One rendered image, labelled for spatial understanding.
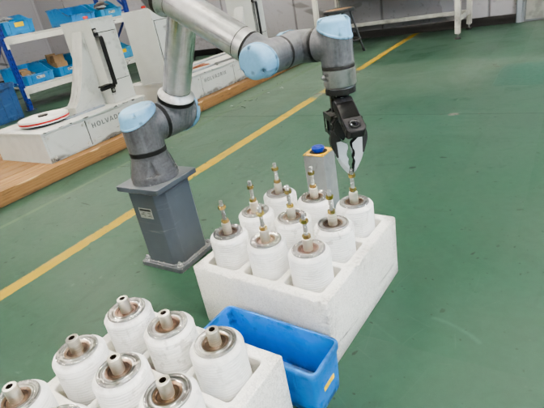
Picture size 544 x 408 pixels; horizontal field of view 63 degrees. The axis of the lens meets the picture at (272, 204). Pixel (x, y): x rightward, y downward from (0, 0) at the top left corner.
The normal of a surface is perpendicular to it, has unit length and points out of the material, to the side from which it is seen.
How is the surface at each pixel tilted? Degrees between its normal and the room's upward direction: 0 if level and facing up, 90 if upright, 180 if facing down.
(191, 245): 90
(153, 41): 90
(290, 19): 90
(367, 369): 0
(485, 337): 0
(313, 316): 90
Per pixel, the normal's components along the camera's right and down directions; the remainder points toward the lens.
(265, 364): -0.17, -0.89
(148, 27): -0.51, 0.45
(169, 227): 0.24, 0.39
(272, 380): 0.83, 0.11
